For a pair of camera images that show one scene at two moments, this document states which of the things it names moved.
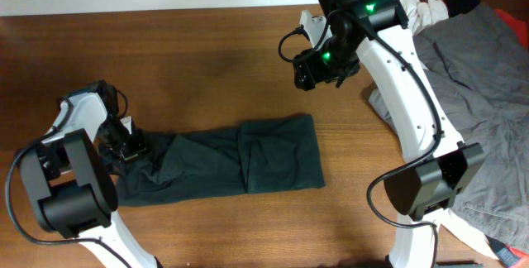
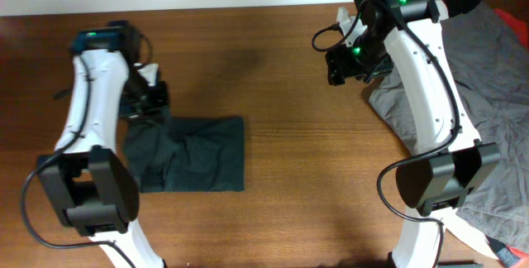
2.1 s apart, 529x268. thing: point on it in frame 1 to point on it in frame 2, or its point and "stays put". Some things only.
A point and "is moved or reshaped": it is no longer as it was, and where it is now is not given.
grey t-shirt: (478, 64) stays put
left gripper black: (140, 137) to (158, 101)
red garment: (521, 27) stays put
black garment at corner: (459, 1) stays put
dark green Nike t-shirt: (263, 155) is moved or reshaped
